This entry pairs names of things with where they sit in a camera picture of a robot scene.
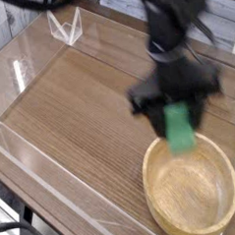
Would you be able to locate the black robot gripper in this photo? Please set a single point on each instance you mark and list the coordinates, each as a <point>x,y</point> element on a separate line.
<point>175,81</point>

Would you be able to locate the green rectangular block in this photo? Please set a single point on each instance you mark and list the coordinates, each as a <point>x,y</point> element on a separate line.
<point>179,133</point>

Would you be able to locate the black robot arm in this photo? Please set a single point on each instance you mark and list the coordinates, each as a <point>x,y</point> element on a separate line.
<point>167,23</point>

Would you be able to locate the brown wooden bowl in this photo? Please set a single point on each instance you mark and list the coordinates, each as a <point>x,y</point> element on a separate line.
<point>192,193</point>

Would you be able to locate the clear acrylic corner bracket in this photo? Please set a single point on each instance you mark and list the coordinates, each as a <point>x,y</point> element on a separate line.
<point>67,33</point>

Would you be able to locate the clear acrylic wall panel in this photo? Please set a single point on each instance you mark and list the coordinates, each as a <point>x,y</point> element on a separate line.
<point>69,204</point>

